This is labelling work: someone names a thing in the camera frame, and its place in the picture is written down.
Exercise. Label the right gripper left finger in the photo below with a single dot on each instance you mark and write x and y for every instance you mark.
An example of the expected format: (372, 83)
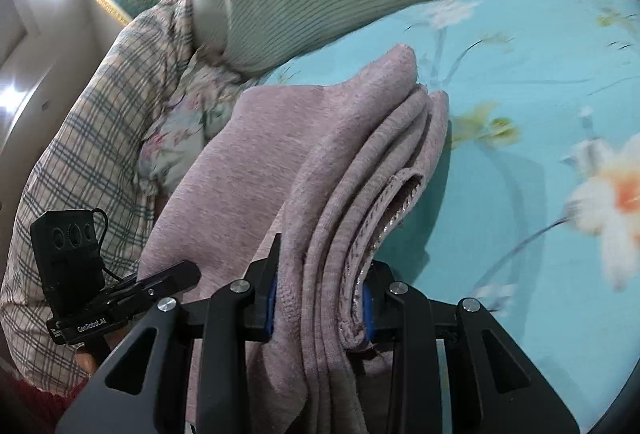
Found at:
(241, 312)

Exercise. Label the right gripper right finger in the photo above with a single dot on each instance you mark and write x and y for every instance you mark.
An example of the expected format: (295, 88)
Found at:
(398, 316)

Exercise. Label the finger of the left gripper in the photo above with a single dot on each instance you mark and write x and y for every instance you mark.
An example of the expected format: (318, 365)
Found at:
(165, 276)

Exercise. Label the mauve knit shirt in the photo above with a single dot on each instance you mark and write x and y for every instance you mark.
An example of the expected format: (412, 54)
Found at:
(328, 171)

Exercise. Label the person's left hand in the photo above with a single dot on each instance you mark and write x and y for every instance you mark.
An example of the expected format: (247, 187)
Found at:
(86, 361)

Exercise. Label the red cloth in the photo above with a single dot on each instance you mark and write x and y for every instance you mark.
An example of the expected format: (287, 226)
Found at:
(27, 409)

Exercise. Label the plaid beige blanket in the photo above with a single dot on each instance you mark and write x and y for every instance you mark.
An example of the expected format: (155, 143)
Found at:
(92, 162)

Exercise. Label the turquoise floral bed sheet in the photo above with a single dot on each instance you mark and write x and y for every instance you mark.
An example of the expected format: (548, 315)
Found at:
(535, 208)

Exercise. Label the floral pink pillow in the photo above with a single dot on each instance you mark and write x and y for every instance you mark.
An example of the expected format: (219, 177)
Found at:
(194, 114)

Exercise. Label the black camera box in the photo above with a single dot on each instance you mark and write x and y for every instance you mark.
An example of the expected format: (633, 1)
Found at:
(67, 254)

